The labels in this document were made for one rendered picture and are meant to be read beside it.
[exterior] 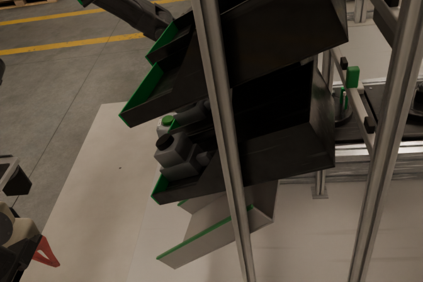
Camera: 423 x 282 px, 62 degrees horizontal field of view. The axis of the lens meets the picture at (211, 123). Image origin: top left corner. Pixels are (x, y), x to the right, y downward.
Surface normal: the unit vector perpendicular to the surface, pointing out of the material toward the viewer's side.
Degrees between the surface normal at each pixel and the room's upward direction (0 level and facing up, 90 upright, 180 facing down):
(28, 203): 1
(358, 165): 90
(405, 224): 0
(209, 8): 90
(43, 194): 0
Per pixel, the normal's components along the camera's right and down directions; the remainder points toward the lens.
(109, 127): -0.15, -0.77
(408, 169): -0.08, 0.64
